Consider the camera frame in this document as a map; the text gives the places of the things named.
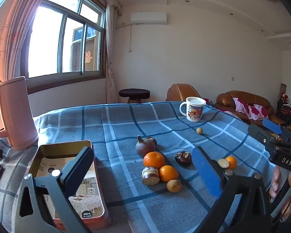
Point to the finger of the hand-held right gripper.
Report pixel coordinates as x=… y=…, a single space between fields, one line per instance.
x=272 y=125
x=259 y=133

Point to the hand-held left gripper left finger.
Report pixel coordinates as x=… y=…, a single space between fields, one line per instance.
x=80 y=170

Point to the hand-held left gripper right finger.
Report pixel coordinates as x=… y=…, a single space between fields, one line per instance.
x=206 y=172

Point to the dark brown shrivelled fruit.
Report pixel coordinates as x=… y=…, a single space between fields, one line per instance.
x=183 y=158

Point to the rectangular metal tin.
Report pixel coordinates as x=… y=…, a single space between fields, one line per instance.
x=55 y=153

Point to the yellow-brown round fruit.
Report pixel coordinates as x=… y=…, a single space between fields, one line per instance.
x=174 y=186

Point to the medium orange tangerine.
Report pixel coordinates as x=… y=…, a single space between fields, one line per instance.
x=168 y=173

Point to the small yellow longan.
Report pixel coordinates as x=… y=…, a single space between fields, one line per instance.
x=199 y=130

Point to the large orange tangerine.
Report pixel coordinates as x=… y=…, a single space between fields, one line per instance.
x=154 y=160

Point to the person's right hand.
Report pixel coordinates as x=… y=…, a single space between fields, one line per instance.
x=274 y=182

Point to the dark shelf with ornaments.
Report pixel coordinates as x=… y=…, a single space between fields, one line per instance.
x=285 y=104

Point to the pink floral cushion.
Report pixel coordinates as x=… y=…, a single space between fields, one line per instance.
x=254 y=109

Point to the small orange tangerine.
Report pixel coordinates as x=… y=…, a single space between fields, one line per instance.
x=232 y=162

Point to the printed paper tin liner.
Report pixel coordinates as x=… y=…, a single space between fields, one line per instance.
x=89 y=199

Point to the brown leather sofa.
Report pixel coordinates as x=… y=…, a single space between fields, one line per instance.
x=247 y=98

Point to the white printed mug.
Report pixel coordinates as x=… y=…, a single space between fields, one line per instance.
x=194 y=111

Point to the blue plaid tablecloth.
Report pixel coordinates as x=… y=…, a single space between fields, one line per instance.
x=126 y=126

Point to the pink electric kettle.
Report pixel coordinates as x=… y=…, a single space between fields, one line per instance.
x=17 y=116

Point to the brown leather armchair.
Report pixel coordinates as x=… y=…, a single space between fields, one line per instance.
x=181 y=92

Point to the round dark stool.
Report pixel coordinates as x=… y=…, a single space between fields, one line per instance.
x=134 y=93

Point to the red paper window decoration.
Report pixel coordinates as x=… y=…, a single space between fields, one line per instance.
x=88 y=57

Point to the white curtain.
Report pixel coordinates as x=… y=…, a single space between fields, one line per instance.
x=111 y=53

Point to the sliding glass window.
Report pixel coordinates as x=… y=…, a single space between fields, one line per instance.
x=51 y=41

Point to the pink patterned curtain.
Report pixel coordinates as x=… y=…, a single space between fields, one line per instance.
x=17 y=29

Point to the white wall air conditioner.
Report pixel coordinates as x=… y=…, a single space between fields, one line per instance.
x=148 y=17

